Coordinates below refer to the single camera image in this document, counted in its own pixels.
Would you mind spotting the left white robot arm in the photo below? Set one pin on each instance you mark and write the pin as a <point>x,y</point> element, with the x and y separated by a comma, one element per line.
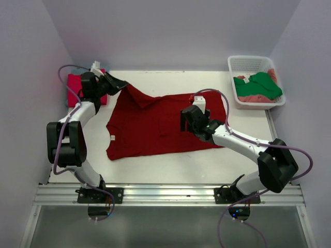
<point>66,146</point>

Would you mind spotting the folded pink t shirt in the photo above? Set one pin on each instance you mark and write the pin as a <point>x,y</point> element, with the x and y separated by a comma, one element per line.
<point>87,91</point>

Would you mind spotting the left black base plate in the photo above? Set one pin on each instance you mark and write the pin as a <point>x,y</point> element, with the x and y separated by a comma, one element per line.
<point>115,193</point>

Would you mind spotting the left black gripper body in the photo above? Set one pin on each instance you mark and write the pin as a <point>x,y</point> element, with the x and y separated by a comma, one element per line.
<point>104,86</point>

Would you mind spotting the green t shirt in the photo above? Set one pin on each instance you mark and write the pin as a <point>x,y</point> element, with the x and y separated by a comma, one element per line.
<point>258,86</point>

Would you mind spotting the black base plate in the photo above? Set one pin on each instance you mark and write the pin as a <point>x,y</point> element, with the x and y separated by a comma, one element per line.
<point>228,194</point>
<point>115,193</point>

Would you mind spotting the aluminium mounting rail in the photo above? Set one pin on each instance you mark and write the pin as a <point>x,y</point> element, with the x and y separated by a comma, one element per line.
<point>64,194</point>

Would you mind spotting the white plastic basket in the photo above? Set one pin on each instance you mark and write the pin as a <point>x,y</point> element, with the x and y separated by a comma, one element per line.
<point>254,82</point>

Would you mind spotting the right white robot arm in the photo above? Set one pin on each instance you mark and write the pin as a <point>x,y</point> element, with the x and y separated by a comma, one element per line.
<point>276,165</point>

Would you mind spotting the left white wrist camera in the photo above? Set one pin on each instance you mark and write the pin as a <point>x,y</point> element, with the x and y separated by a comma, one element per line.
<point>96,69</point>

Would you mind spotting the dark red t shirt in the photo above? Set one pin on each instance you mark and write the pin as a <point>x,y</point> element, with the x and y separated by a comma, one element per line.
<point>144,126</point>

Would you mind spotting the salmon pink t shirt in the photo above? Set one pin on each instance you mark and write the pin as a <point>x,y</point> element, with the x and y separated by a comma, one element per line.
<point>250,98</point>

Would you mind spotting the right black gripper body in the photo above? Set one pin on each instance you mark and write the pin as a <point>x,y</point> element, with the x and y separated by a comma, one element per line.
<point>190,129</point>

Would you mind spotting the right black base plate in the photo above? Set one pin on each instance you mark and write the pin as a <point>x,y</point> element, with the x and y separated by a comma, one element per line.
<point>228,194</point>

